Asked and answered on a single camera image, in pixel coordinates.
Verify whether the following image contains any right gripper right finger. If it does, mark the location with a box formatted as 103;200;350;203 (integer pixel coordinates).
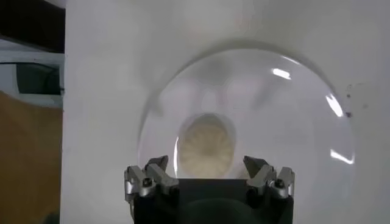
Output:
243;155;296;198

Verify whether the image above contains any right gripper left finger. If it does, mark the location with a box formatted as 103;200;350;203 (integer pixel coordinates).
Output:
124;155;180;203

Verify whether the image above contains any white steamed baozi bun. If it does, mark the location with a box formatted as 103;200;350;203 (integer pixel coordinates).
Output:
176;114;237;180

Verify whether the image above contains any white round plate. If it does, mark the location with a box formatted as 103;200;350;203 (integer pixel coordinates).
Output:
136;45;356;224

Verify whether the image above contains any black box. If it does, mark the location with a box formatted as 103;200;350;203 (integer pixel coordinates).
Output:
0;0;66;54

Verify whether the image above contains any white hollow frame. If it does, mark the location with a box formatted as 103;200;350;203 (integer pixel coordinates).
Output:
0;39;65;109

